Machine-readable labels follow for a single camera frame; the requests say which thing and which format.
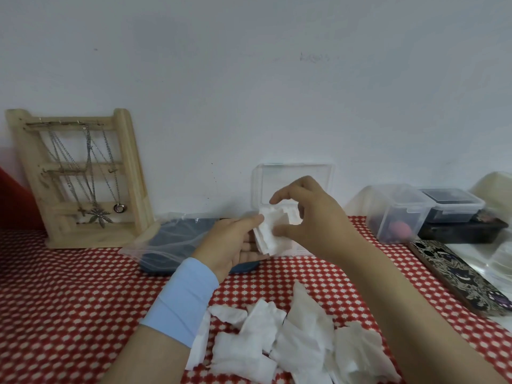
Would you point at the pink makeup sponge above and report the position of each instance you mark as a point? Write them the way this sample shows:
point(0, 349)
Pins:
point(398, 229)

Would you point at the clear cotton pad box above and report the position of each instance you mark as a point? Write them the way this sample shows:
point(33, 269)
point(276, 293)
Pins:
point(272, 177)

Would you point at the pile of white cotton pads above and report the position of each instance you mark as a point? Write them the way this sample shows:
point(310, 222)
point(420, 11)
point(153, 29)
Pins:
point(304, 335)

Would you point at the person's left hand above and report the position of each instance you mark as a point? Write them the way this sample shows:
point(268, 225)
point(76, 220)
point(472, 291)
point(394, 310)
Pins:
point(226, 245)

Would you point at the phone with patterned case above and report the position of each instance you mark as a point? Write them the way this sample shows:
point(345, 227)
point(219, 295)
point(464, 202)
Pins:
point(460, 275)

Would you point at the clear plastic water bottle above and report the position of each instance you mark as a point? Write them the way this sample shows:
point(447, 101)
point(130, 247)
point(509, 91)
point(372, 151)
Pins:
point(503, 261)

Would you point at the black tray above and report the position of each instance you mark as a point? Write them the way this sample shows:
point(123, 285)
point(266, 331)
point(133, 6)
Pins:
point(460, 232)

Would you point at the person's left forearm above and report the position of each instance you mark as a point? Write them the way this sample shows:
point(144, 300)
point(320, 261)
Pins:
point(148, 359)

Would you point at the beige plastic tub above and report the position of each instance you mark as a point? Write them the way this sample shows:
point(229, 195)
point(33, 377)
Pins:
point(494, 189)

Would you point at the red checkered tablecloth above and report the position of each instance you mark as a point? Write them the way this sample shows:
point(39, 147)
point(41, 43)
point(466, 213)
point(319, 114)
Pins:
point(80, 307)

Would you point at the clear container with black contents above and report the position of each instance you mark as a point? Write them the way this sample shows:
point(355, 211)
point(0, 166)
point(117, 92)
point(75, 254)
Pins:
point(452, 203)

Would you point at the person's right forearm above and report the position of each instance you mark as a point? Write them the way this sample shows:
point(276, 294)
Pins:
point(416, 319)

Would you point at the dark blue pouch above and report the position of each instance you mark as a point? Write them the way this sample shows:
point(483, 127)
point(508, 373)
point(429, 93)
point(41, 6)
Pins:
point(160, 267)

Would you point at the clear plastic bag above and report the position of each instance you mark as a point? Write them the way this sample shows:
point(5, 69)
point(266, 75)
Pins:
point(156, 245)

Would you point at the wooden jewelry stand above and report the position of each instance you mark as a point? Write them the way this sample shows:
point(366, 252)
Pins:
point(134, 171)

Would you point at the person's right hand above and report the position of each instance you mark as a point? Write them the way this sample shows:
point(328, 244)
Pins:
point(324, 223)

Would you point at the light blue wristband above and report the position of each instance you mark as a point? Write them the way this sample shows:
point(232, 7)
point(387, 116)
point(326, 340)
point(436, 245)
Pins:
point(182, 301)

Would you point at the clear lidded plastic container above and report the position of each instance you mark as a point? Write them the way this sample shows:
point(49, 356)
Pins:
point(396, 199)

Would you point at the red framed mirror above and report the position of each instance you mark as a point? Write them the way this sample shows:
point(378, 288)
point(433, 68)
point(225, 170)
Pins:
point(16, 205)

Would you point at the white cloth square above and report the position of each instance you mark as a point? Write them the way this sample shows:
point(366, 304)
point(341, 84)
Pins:
point(272, 243)

